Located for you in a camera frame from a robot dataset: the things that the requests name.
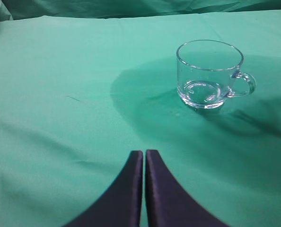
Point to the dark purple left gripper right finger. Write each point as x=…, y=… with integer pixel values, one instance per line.
x=167, y=202

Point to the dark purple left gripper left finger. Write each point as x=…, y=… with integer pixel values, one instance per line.
x=120, y=205

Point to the clear glass mug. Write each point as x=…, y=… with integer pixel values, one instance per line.
x=209, y=72

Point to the green backdrop cloth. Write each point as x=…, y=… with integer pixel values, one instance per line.
x=22, y=9

